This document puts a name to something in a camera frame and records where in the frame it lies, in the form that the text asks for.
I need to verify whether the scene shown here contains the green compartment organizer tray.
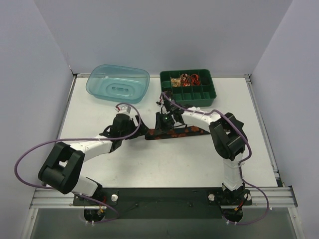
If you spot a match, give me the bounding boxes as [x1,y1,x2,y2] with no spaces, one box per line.
[159,69,217,107]

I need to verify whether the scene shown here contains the black orange floral necktie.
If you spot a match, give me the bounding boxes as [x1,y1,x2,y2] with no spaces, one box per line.
[145,126,210,140]

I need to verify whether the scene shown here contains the red black rolled tie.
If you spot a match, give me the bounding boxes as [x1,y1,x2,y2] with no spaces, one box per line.
[180,73,191,87]

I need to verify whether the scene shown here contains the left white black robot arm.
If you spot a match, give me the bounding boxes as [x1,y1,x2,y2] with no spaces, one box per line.
[38,114,149,197]

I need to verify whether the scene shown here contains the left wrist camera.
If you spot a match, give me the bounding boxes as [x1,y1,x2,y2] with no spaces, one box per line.
[115,105,131,116]

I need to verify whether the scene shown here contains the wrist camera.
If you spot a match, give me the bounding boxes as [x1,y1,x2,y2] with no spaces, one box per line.
[156,92,175,111]
[115,105,131,116]

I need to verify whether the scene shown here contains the purple cable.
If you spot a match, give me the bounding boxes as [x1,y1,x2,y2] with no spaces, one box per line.
[159,92,272,226]
[14,103,143,224]

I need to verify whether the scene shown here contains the beige patterned rolled tie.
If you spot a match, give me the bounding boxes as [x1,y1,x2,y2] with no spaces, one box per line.
[170,77,181,87]

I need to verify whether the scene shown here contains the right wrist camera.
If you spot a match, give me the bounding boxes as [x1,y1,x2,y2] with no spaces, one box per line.
[156,92,175,111]

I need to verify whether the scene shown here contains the teal transparent plastic tub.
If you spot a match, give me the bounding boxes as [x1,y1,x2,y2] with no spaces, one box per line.
[86,64,150,104]

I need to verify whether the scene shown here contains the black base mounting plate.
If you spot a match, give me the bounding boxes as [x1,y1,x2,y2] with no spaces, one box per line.
[72,187,253,220]

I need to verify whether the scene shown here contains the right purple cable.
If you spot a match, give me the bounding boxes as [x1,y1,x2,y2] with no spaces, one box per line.
[159,92,272,226]

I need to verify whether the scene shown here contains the orange red rolled tie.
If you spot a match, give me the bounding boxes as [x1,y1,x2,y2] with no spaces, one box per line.
[190,74,201,86]

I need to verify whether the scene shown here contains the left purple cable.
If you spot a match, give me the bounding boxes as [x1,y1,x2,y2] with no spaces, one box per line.
[14,103,143,224]

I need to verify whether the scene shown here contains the aluminium extrusion rail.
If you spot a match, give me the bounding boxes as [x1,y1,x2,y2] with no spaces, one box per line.
[30,187,298,210]

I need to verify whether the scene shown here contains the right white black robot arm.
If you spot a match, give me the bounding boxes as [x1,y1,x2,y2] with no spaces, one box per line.
[157,99,251,204]

